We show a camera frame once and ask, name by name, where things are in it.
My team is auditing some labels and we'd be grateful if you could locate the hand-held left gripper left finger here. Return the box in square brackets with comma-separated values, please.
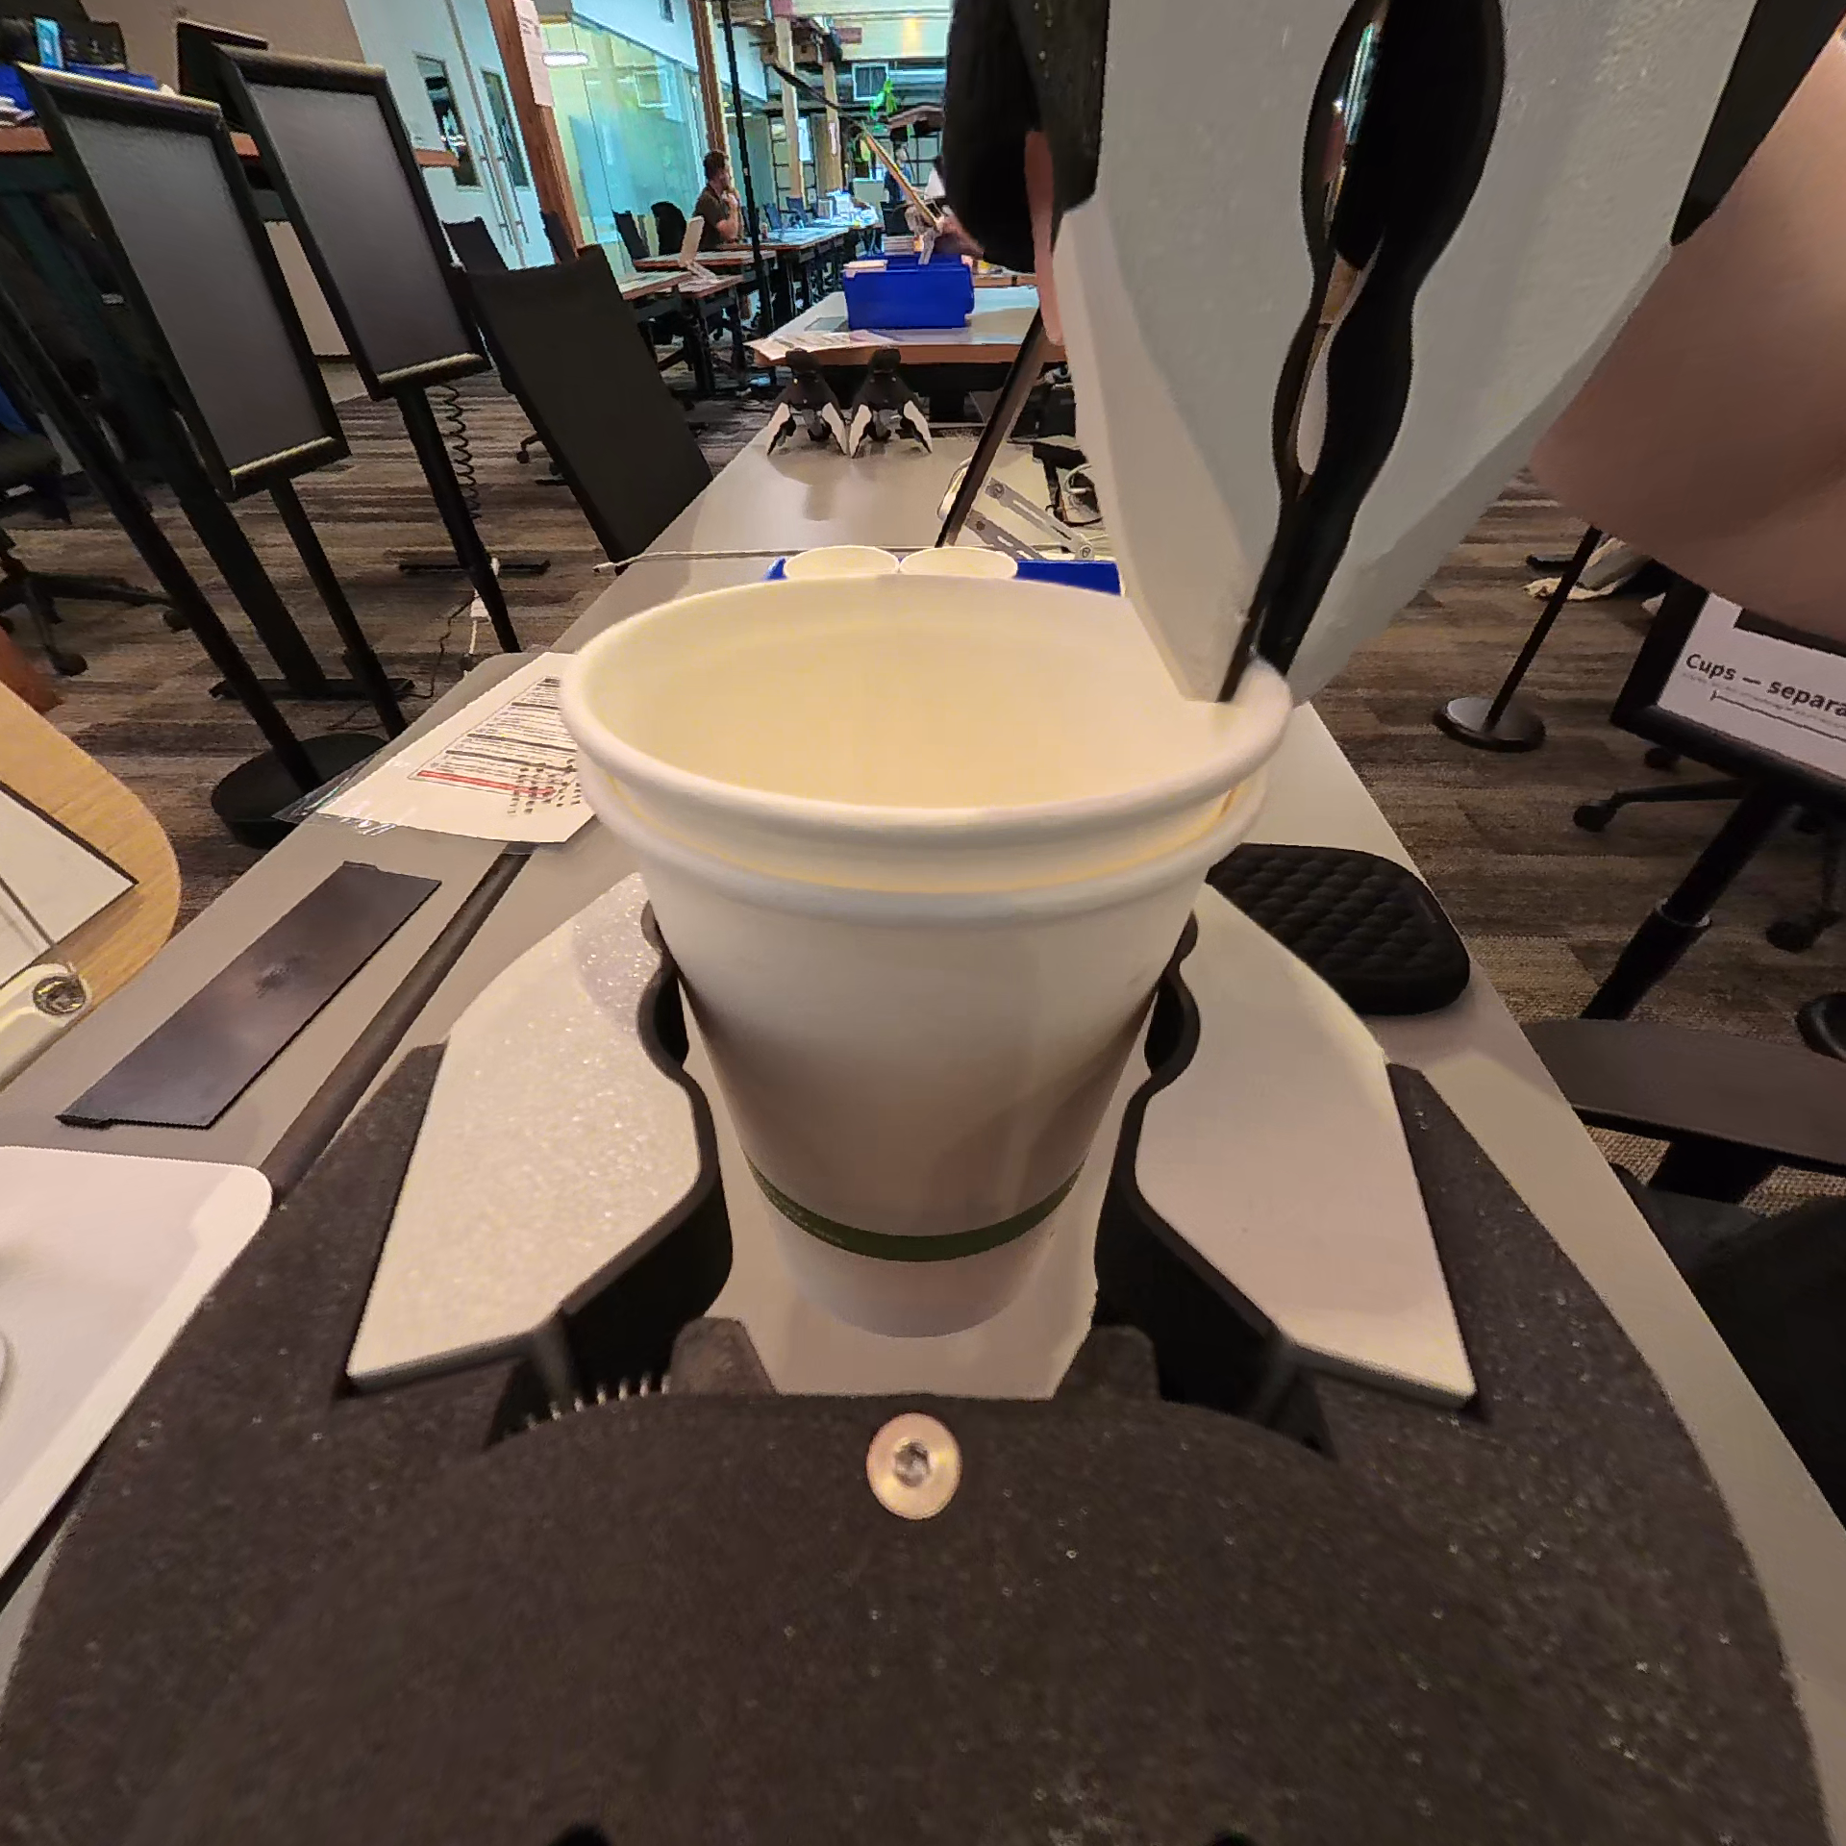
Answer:
[344, 872, 731, 1398]

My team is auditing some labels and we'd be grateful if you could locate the laminated paper sheet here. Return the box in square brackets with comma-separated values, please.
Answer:
[315, 655, 599, 848]

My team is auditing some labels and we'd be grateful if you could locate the framed floor sign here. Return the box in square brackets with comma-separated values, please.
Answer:
[1613, 576, 1846, 788]

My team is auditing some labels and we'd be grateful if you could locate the person's right forearm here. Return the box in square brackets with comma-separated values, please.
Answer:
[1525, 28, 1846, 655]

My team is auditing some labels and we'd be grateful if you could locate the black floor lamp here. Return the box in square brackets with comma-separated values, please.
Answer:
[1435, 526, 1611, 753]

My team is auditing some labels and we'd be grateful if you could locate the black framed sign easel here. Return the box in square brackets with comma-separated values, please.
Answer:
[15, 64, 413, 852]
[212, 43, 523, 655]

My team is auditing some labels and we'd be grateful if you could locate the person's right hand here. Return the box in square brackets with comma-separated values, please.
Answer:
[1015, 128, 1064, 278]

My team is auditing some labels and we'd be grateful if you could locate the black wrist rest pad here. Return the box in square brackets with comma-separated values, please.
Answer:
[1208, 843, 1471, 1018]

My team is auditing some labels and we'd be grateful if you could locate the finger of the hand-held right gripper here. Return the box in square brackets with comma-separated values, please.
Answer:
[1246, 0, 1757, 711]
[1049, 0, 1370, 708]

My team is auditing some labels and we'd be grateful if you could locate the black flat plate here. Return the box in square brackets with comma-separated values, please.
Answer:
[57, 861, 443, 1130]

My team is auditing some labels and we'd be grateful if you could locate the idle black white gripper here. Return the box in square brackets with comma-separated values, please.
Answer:
[764, 353, 849, 458]
[847, 350, 935, 458]

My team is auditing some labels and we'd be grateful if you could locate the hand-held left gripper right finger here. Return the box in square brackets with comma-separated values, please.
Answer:
[1099, 912, 1478, 1416]

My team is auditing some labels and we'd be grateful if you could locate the blue plastic bin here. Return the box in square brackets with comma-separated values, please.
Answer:
[838, 256, 971, 331]
[764, 553, 1122, 595]

